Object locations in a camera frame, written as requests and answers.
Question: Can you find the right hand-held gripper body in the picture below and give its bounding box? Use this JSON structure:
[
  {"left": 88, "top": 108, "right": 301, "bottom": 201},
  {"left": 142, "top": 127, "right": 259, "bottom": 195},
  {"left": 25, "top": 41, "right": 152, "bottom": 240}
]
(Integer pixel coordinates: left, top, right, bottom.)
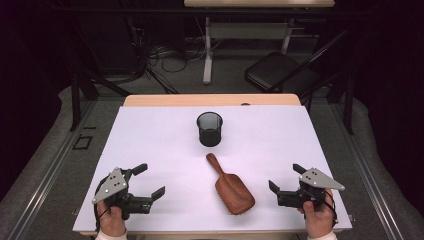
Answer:
[{"left": 276, "top": 167, "right": 346, "bottom": 212}]

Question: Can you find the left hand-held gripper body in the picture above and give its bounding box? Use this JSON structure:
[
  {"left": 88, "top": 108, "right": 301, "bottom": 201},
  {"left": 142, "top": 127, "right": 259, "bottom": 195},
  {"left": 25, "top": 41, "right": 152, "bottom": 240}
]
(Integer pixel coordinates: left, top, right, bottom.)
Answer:
[{"left": 92, "top": 167, "right": 154, "bottom": 221}]

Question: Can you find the brown wooden scoop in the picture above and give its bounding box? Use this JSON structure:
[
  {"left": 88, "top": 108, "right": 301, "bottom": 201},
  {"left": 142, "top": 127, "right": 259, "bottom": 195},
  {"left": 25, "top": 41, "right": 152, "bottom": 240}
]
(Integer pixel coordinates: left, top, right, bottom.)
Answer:
[{"left": 205, "top": 152, "right": 256, "bottom": 216}]

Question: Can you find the black mesh pen cup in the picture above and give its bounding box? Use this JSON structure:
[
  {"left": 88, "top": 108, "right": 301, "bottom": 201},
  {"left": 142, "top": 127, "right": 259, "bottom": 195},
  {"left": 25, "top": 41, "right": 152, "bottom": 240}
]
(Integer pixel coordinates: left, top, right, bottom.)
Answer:
[{"left": 196, "top": 111, "right": 224, "bottom": 148}]

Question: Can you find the person's left hand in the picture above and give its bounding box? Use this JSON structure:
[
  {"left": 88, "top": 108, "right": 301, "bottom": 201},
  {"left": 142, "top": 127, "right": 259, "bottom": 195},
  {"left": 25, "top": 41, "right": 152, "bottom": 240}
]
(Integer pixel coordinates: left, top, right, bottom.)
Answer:
[{"left": 96, "top": 200, "right": 128, "bottom": 238}]

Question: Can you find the person's right hand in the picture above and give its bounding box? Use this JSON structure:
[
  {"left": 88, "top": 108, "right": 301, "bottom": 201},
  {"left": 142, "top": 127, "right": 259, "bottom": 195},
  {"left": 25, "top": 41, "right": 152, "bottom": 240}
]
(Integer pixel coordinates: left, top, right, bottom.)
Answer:
[{"left": 297, "top": 188, "right": 336, "bottom": 239}]

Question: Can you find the white table sheet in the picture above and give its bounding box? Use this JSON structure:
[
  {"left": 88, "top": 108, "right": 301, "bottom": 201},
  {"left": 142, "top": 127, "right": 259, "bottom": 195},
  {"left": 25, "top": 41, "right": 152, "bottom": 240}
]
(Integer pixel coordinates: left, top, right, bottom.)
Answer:
[{"left": 72, "top": 105, "right": 354, "bottom": 234}]

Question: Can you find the black metal stand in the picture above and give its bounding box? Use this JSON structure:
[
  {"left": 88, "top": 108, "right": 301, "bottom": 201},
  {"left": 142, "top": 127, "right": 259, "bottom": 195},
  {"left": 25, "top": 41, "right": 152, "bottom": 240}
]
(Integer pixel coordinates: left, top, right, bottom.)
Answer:
[
  {"left": 299, "top": 29, "right": 355, "bottom": 136},
  {"left": 69, "top": 64, "right": 134, "bottom": 133}
]

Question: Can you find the black folding chair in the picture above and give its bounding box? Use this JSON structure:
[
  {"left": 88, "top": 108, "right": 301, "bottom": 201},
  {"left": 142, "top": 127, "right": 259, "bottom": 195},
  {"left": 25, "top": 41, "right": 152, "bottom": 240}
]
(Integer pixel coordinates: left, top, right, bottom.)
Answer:
[{"left": 244, "top": 29, "right": 349, "bottom": 95}]

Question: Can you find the light wooden table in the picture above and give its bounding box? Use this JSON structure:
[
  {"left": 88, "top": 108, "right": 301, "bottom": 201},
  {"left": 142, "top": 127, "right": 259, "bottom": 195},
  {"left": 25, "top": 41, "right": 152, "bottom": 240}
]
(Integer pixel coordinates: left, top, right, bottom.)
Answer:
[{"left": 79, "top": 93, "right": 344, "bottom": 238}]

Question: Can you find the white-legged desk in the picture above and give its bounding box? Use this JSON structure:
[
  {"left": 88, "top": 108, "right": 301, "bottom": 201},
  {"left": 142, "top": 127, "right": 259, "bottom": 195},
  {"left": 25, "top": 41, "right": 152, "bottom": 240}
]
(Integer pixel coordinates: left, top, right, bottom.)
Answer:
[{"left": 183, "top": 0, "right": 336, "bottom": 85}]

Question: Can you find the right hand-held gripper cable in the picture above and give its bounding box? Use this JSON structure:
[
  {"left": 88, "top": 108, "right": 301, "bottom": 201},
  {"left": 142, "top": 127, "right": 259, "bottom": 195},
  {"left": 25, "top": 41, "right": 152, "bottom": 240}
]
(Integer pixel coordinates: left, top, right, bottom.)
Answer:
[{"left": 311, "top": 189, "right": 339, "bottom": 225}]

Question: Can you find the hand-held gripper cable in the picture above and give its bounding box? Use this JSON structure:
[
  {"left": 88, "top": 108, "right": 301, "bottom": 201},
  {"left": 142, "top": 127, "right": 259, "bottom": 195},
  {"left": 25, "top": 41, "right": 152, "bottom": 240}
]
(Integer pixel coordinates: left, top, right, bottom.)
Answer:
[
  {"left": 311, "top": 189, "right": 339, "bottom": 225},
  {"left": 93, "top": 181, "right": 105, "bottom": 233}
]

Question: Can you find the left hand-held gripper cable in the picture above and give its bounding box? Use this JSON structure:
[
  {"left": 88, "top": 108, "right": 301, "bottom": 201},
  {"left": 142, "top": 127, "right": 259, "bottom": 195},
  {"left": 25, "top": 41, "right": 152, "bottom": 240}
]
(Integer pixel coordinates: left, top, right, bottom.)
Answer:
[{"left": 93, "top": 181, "right": 105, "bottom": 233}]

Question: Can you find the metal floor rail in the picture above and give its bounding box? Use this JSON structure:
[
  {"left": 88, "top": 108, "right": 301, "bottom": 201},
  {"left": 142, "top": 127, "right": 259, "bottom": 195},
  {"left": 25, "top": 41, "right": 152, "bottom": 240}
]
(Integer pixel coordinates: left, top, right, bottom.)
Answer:
[
  {"left": 6, "top": 99, "right": 98, "bottom": 240},
  {"left": 329, "top": 102, "right": 405, "bottom": 240}
]

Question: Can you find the bundle of floor cables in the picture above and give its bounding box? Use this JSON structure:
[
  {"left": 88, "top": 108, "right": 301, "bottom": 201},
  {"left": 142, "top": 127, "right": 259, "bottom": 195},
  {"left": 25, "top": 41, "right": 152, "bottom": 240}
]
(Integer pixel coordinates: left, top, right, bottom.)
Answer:
[{"left": 124, "top": 16, "right": 209, "bottom": 95}]

